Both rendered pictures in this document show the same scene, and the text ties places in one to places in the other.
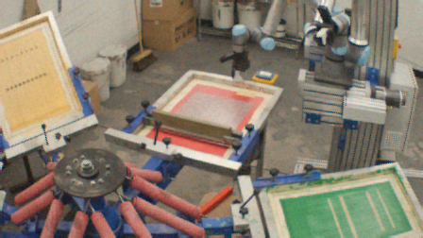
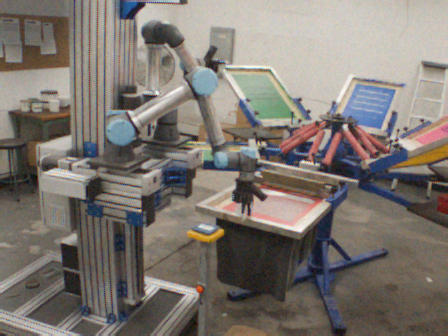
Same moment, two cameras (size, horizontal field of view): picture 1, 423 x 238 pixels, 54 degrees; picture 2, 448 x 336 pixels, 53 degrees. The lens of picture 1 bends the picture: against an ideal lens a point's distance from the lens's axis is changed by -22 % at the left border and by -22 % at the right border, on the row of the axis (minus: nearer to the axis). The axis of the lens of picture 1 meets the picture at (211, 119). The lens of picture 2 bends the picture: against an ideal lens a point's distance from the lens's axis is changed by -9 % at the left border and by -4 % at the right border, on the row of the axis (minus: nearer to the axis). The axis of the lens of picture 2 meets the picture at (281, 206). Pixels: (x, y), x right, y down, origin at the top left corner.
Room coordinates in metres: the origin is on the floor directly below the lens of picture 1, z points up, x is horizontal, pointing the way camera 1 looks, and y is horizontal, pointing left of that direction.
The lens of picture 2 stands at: (4.86, -0.07, 1.87)
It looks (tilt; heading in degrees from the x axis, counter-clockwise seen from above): 20 degrees down; 178
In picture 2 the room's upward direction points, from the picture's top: 6 degrees clockwise
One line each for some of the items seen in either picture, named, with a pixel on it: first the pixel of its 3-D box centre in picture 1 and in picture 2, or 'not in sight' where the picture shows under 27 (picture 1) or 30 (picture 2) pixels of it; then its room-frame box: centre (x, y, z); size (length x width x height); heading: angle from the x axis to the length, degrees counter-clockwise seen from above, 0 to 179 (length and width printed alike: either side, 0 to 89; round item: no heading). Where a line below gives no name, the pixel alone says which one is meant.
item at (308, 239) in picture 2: not in sight; (303, 249); (2.46, 0.18, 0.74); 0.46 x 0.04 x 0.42; 156
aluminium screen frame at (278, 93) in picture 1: (208, 113); (277, 199); (2.32, 0.02, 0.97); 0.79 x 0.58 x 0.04; 156
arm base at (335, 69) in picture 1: (334, 63); (166, 129); (2.26, -0.64, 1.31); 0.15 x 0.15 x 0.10
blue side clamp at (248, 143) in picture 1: (243, 149); not in sight; (1.99, -0.14, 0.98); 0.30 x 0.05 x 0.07; 156
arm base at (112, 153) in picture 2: not in sight; (118, 148); (2.74, -0.76, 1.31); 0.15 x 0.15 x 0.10
